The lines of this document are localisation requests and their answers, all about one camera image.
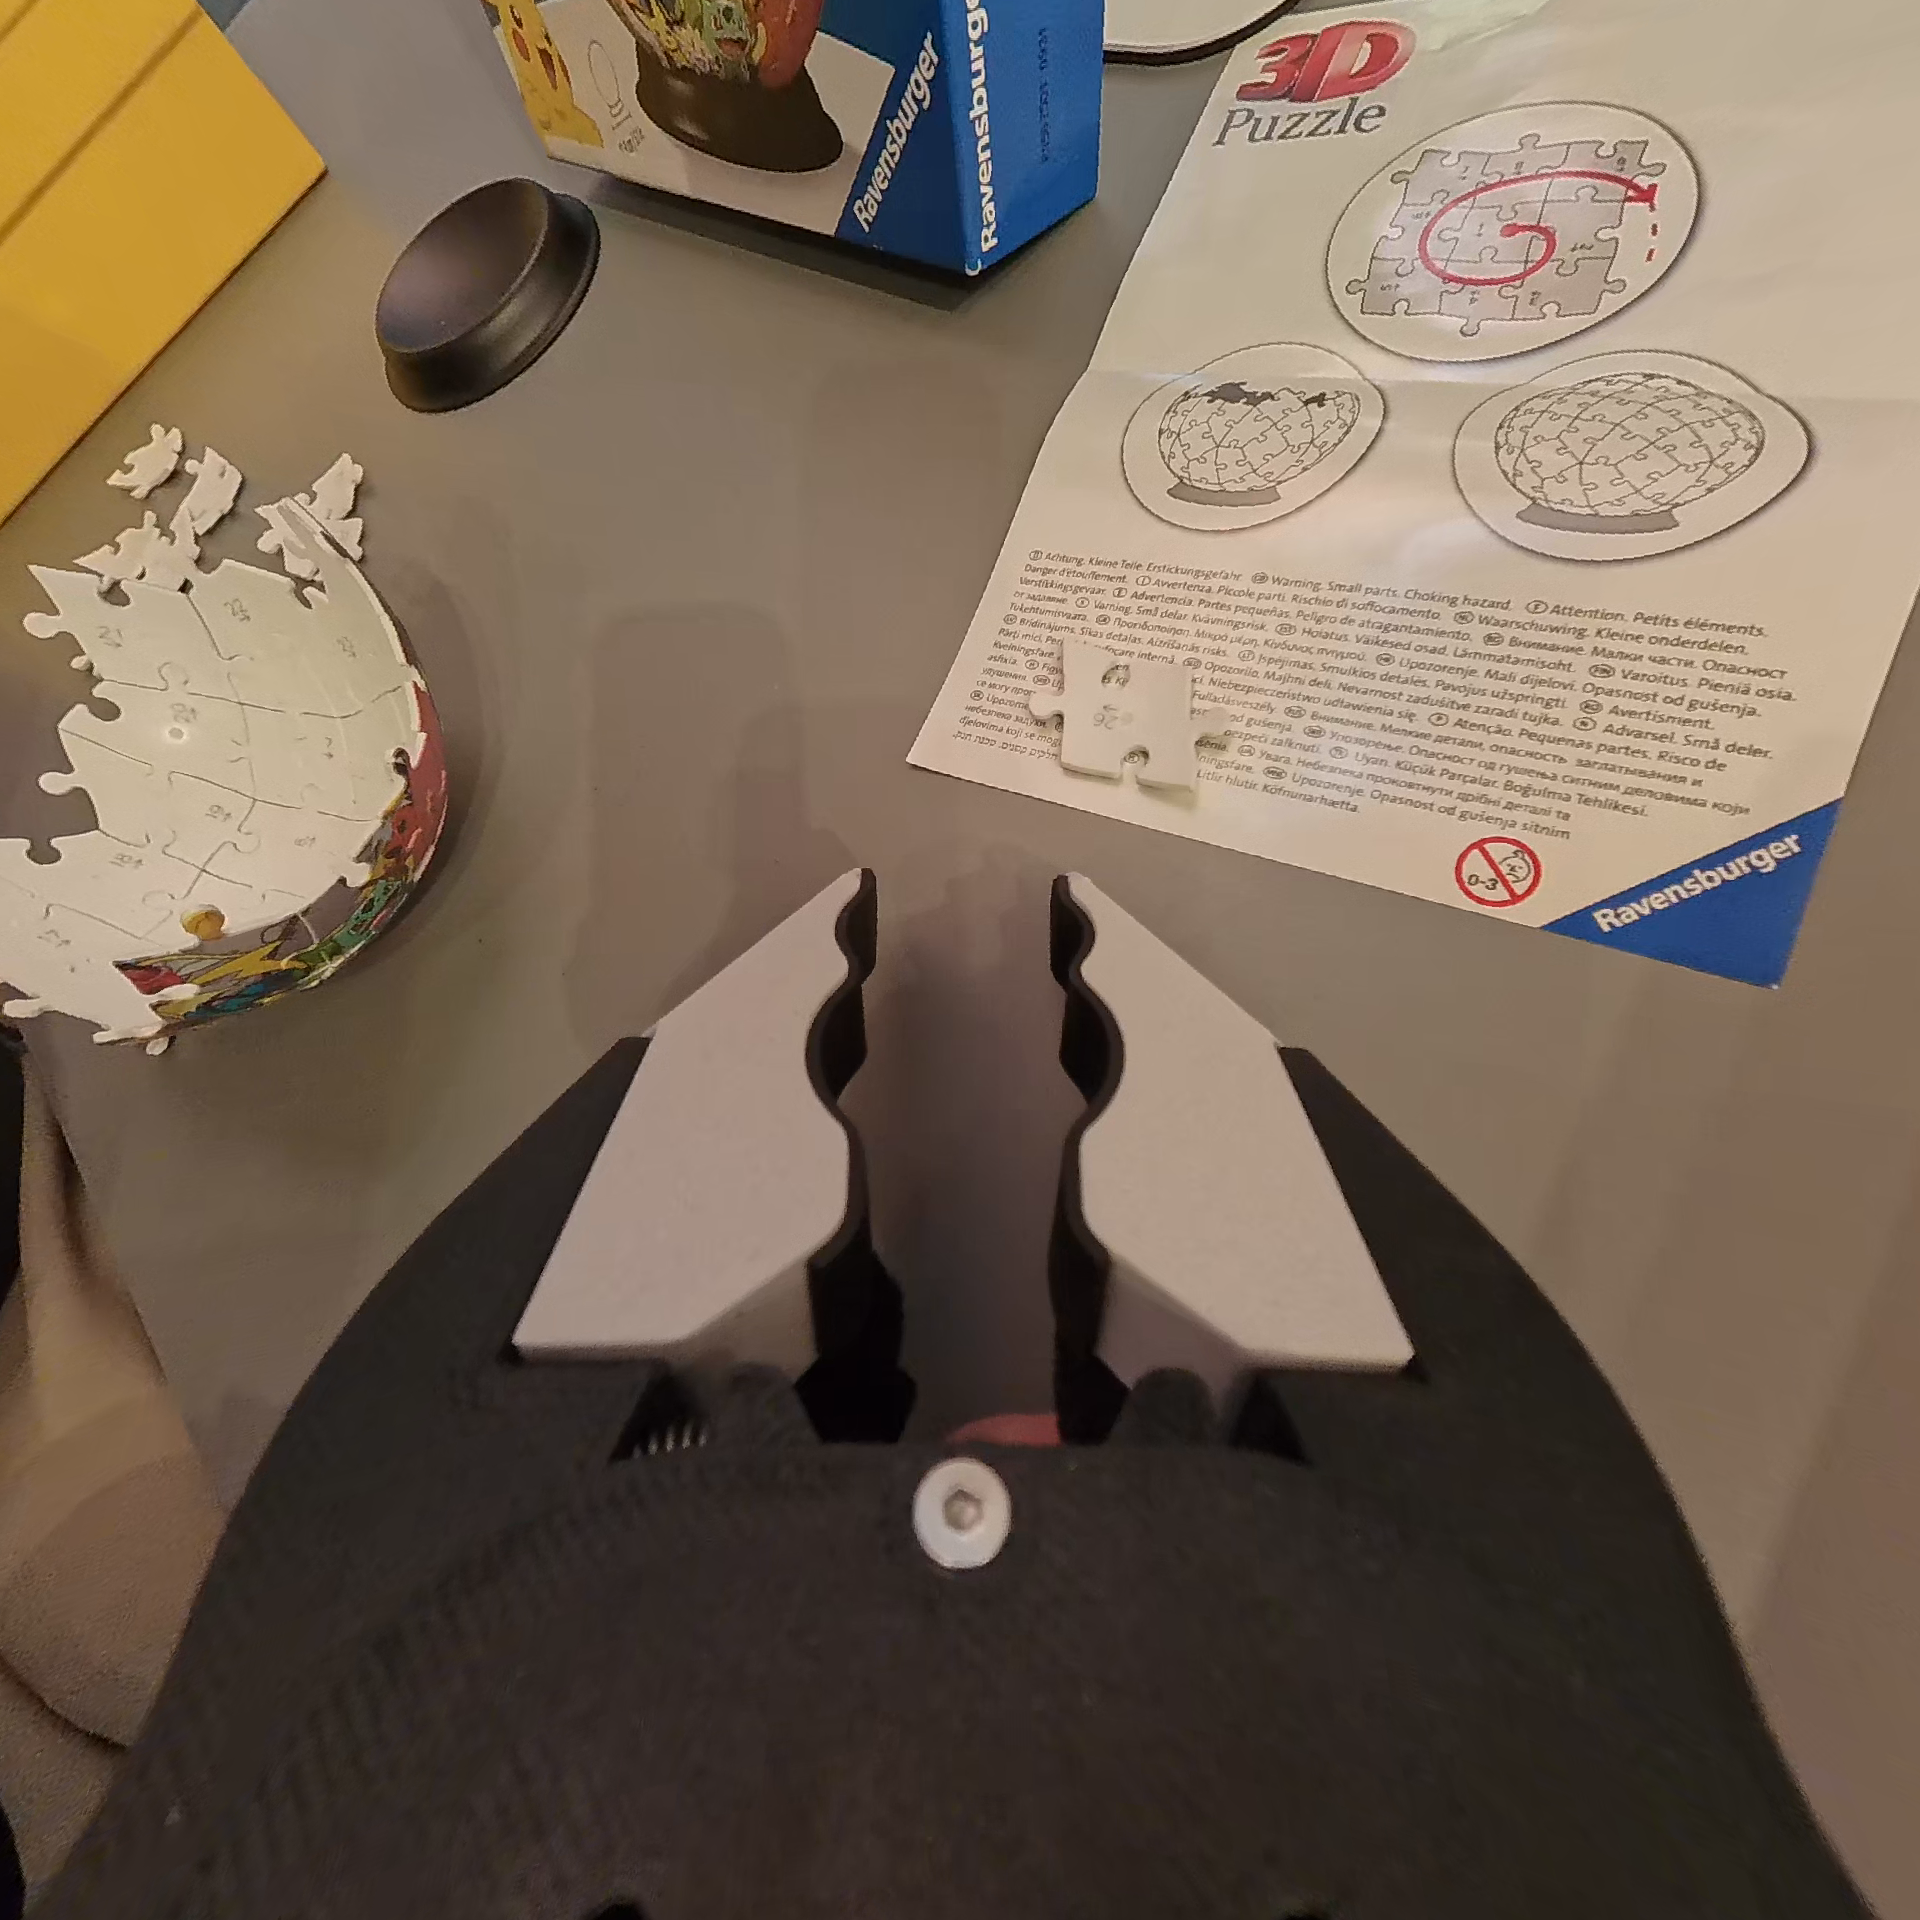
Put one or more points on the white round coaster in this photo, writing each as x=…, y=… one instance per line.
x=1200, y=17

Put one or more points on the person's beige trousers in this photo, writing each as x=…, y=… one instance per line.
x=77, y=1426

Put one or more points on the blue puzzle box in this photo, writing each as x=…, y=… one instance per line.
x=991, y=118

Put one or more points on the white instruction leaflet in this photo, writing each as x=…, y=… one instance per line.
x=1500, y=597

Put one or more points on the yellow plastic bin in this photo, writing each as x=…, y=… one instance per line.
x=107, y=194

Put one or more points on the half-built puzzle ball shell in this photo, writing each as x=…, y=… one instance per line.
x=226, y=748

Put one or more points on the black round display stand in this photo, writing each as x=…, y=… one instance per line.
x=482, y=285

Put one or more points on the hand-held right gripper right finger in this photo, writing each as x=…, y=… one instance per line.
x=1222, y=1198

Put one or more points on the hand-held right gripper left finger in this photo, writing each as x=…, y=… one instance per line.
x=691, y=1198

